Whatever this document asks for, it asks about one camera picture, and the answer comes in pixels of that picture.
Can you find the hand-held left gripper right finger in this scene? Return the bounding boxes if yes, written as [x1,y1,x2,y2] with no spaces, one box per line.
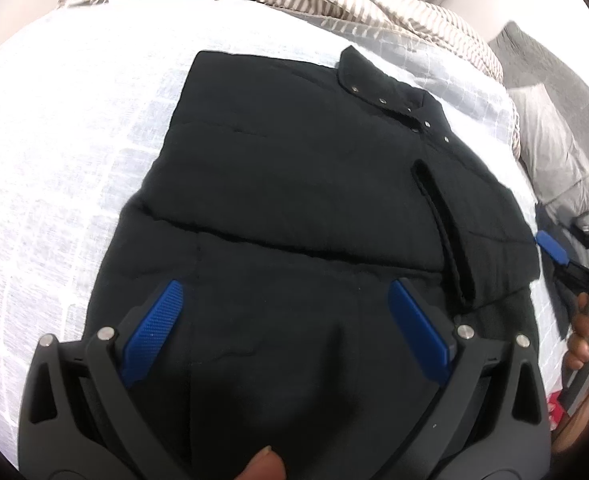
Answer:
[388,277,550,480]

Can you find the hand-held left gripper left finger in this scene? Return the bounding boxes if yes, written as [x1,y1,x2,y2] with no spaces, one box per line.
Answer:
[18,280,195,480]

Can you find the large black jacket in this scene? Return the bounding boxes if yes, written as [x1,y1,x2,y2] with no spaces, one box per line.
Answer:
[87,45,542,480]

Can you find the person's left hand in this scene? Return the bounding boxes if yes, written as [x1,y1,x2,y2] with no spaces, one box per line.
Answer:
[229,449,288,480]

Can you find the dark grey pillow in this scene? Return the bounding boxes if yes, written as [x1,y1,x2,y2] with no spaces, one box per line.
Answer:
[489,21,589,201]

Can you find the grey grid-pattern bedspread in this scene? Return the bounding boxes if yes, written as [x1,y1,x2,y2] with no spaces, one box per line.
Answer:
[0,0,575,461]

